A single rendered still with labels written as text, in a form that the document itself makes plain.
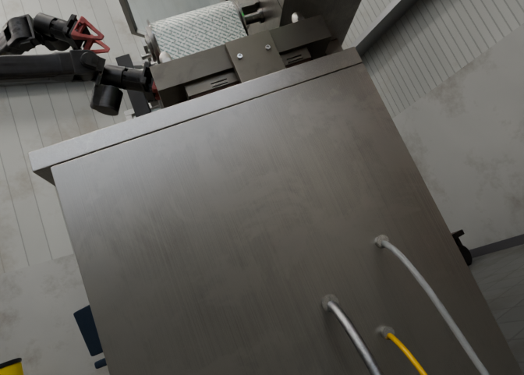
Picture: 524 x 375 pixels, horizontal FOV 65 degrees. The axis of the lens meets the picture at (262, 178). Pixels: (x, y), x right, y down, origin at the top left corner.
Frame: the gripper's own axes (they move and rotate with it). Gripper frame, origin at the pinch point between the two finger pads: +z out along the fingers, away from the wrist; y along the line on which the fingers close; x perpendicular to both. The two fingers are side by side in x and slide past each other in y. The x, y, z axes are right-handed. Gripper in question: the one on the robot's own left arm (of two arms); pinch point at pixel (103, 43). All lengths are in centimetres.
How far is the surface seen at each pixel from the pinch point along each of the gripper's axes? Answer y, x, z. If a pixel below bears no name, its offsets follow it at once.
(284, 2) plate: 19, 16, 47
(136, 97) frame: -25.6, -2.0, 4.9
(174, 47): 7.6, 1.0, 22.0
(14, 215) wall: -346, -41, -192
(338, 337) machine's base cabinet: 32, -56, 77
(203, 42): 7.6, 5.3, 28.6
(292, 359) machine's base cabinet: 32, -61, 70
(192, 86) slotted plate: 26.0, -17.3, 35.9
